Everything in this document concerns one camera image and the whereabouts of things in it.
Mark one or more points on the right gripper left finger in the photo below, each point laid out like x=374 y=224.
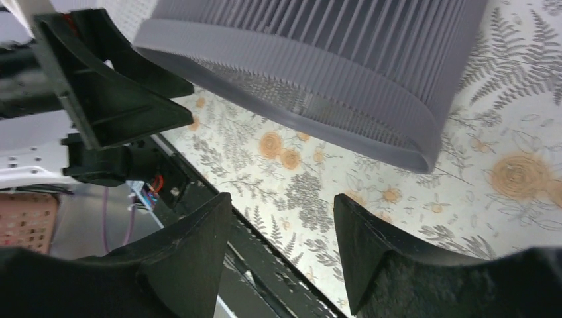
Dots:
x=174 y=272

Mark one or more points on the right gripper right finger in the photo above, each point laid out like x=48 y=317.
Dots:
x=391 y=273

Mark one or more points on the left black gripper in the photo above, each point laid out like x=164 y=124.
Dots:
x=111 y=93

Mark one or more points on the grey ribbed waste bin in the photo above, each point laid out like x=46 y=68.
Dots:
x=375 y=77

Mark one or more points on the pink perforated plastic basket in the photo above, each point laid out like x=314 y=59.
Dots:
x=28 y=220

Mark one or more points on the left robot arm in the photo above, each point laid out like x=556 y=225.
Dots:
x=114 y=166

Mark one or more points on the floral patterned table mat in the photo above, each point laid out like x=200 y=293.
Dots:
x=495 y=190

